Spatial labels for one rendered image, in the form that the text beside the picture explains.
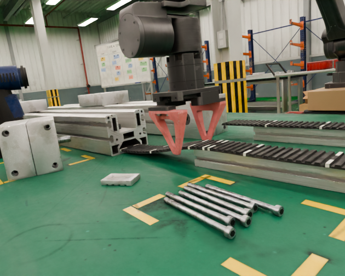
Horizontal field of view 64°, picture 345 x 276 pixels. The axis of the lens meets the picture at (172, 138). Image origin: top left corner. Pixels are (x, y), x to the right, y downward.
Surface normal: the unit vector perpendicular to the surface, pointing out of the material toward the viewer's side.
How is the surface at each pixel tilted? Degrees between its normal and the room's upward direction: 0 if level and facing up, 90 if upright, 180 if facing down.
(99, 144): 90
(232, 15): 90
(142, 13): 90
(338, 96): 90
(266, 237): 0
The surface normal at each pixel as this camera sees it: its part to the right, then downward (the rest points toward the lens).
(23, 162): 0.40, 0.14
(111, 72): -0.49, 0.22
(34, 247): -0.11, -0.97
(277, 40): -0.76, 0.21
